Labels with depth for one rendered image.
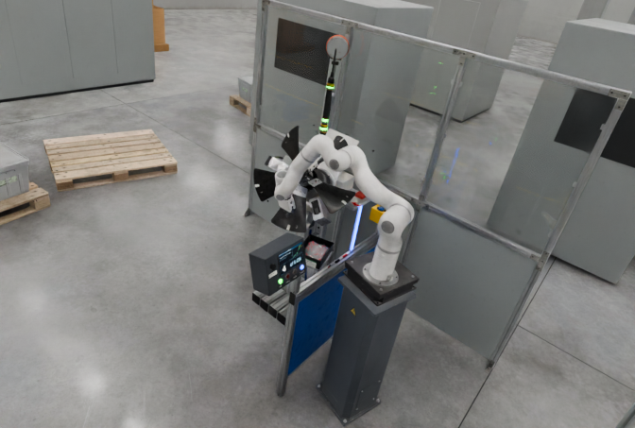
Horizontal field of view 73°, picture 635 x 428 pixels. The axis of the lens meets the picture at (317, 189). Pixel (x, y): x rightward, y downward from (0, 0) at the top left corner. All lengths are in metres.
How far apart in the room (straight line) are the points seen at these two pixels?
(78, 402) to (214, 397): 0.76
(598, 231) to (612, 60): 1.57
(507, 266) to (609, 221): 1.91
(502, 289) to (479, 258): 0.25
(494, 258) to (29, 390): 2.96
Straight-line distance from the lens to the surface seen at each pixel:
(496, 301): 3.27
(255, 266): 1.98
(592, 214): 4.84
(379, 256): 2.21
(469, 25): 8.28
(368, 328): 2.36
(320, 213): 2.72
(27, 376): 3.31
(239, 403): 2.96
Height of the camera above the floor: 2.46
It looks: 29 degrees down
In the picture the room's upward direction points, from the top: 9 degrees clockwise
